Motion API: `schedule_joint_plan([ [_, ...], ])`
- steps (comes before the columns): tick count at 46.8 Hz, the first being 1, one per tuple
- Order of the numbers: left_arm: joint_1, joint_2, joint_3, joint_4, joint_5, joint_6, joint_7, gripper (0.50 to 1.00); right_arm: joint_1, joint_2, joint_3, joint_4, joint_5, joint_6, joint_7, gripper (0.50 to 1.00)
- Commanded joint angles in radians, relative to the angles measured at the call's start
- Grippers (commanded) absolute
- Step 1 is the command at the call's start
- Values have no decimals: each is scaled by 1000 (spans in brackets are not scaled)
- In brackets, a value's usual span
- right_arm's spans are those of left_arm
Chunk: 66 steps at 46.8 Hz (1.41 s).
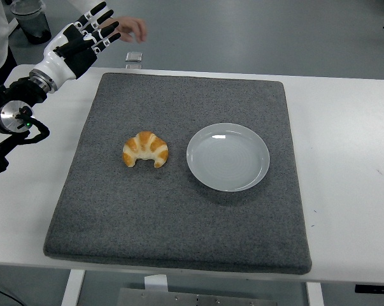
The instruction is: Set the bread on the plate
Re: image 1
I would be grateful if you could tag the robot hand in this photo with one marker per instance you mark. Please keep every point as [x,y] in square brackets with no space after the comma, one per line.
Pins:
[56,65]

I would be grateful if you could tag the croissant bread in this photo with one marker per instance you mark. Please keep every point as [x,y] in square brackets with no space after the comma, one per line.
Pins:
[147,143]

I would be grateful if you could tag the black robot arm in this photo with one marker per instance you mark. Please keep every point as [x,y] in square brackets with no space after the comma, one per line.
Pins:
[7,95]

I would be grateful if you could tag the clear square floor plate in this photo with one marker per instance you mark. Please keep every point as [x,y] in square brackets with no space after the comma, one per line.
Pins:
[133,66]
[134,56]

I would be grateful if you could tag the light grey round plate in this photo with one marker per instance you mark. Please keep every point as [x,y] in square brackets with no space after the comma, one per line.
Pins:
[228,159]

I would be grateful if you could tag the black bin with clear liner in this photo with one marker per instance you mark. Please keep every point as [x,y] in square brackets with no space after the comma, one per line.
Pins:
[35,28]

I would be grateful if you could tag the person's hand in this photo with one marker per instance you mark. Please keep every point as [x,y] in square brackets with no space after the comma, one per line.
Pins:
[132,27]

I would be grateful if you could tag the grey felt mat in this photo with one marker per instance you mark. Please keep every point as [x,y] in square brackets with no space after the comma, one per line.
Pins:
[147,216]

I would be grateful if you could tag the white table leg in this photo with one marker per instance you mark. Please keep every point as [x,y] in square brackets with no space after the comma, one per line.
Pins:
[72,288]
[315,294]

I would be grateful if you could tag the white paper label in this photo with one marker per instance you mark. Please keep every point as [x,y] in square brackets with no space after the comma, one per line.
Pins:
[156,283]

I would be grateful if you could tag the black table control panel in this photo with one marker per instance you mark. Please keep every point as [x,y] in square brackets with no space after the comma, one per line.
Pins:
[374,288]

